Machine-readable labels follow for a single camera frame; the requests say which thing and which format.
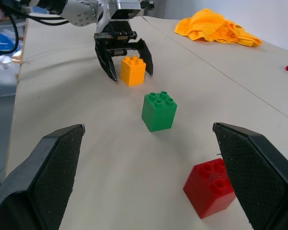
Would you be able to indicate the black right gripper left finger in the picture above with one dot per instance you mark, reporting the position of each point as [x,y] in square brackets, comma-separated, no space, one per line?
[31,189]

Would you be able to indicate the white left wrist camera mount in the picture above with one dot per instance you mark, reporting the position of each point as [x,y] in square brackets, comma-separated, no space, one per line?
[103,21]

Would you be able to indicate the yellow building block cube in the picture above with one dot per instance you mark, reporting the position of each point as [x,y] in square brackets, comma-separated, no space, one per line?
[132,72]

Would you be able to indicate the clear plastic bag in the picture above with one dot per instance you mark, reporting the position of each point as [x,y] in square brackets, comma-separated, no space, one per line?
[2,76]

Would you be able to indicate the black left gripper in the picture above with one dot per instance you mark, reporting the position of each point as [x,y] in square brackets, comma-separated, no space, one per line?
[117,36]

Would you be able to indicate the yellow crumpled cloth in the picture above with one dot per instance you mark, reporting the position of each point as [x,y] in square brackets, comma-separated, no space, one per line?
[213,27]

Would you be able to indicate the green building block cube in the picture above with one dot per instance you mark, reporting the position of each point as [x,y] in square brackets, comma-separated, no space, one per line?
[158,115]

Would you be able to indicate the blue plastic package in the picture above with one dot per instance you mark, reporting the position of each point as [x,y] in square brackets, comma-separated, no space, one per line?
[0,39]

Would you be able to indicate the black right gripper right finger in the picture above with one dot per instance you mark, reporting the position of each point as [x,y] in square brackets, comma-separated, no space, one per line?
[259,182]

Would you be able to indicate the red building block cube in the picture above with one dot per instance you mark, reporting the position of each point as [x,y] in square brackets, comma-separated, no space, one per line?
[207,191]

